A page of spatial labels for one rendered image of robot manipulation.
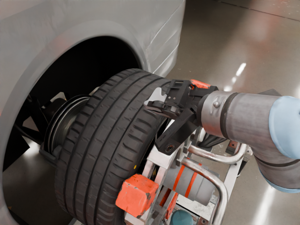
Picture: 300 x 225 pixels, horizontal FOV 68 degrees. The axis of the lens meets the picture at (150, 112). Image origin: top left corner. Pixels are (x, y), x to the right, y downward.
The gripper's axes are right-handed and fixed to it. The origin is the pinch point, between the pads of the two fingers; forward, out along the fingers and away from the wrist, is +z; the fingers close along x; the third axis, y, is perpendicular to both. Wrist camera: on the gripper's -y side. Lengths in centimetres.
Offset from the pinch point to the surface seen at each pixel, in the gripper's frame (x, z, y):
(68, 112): 2.0, 41.2, -9.7
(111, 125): 1.9, 8.8, -8.1
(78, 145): 5.3, 14.7, -17.4
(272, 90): -150, 35, 81
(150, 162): -9.0, -0.9, -13.1
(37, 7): 31.4, 11.2, 8.2
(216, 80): -162, 104, 95
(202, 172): -26.4, -6.6, -9.7
